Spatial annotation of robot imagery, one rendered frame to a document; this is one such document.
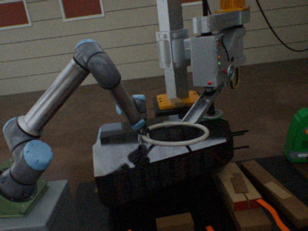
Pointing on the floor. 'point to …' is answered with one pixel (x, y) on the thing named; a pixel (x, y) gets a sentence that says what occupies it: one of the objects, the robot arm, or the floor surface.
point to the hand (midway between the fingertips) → (144, 142)
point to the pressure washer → (297, 137)
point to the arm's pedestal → (48, 212)
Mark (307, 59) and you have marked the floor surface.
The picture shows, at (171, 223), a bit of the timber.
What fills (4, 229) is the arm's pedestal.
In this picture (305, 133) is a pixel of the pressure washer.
